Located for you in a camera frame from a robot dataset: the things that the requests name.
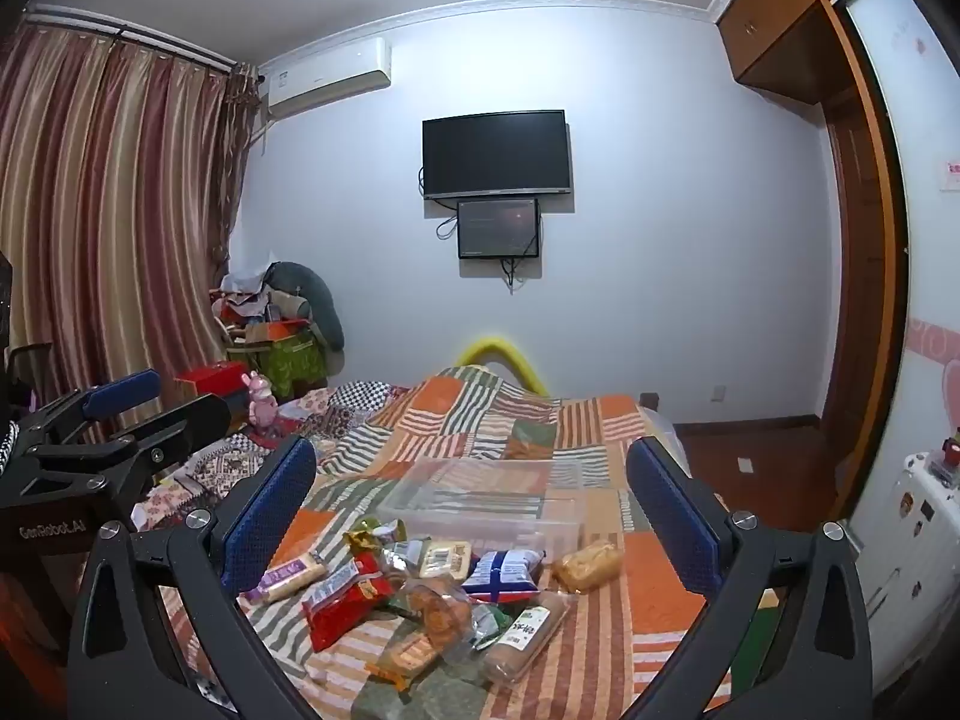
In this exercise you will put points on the striped brown curtain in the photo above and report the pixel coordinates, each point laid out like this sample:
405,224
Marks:
112,202

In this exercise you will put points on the black wall television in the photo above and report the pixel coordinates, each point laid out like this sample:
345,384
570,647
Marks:
495,154

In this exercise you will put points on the curtain rail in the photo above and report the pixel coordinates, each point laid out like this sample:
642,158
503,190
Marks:
150,41

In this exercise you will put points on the small green snack packet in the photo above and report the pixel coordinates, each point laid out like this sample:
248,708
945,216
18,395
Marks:
491,624

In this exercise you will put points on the white air conditioner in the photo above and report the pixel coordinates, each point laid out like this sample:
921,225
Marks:
330,82

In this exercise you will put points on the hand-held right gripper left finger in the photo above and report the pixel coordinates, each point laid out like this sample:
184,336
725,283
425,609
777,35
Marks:
271,510

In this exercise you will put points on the pile of clothes and papers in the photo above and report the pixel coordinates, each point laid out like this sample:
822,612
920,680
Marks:
244,304

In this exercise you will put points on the orange snack packet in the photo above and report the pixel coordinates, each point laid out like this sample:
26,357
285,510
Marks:
405,660

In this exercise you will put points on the yellow green snack packet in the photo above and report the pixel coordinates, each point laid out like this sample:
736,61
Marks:
367,538

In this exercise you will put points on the brown sausage packet white label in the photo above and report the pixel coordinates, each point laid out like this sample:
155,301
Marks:
525,637

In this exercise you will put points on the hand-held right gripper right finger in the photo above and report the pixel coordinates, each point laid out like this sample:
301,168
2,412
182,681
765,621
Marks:
673,510

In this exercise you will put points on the red box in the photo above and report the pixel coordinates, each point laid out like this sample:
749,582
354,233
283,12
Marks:
214,379

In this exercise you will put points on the yellow foam tube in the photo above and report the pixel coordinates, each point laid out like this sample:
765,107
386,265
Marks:
495,349

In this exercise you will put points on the red snack packet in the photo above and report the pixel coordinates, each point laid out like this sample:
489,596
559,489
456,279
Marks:
341,604

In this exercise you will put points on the clear cookie bag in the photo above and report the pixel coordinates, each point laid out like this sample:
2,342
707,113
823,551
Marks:
442,611

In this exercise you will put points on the beige wafer packet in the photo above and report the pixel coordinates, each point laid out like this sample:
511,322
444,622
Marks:
289,576

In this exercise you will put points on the pink plush toy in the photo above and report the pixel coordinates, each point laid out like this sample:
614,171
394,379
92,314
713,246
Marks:
261,405

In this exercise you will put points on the small black wall monitor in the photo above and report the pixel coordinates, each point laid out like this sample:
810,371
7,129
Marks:
499,229

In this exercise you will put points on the clear plastic box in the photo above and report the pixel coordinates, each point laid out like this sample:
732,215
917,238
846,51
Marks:
487,495

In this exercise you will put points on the blue white snack packet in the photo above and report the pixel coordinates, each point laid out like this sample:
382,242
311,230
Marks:
502,574

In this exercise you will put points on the yellow cake packet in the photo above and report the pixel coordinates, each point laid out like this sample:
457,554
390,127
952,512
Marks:
446,559

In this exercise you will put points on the brown patterned blanket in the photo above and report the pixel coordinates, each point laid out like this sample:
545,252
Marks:
341,409

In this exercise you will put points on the bag of fried snacks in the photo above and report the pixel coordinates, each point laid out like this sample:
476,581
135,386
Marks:
589,566

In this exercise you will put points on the orange green patchwork blanket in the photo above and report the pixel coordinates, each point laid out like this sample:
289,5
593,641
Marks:
487,420

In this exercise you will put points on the wooden overhead cabinet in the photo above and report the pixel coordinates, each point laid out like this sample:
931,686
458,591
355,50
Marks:
780,22

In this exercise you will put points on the white wall outlet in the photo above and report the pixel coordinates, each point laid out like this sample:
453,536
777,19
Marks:
718,392

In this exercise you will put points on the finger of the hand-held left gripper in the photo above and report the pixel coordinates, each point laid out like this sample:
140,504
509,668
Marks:
124,391
191,420

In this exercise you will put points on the white suitcase with stickers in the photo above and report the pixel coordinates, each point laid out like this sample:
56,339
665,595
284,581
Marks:
907,547

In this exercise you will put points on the brown wooden door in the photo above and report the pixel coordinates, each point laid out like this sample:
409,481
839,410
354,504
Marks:
859,255

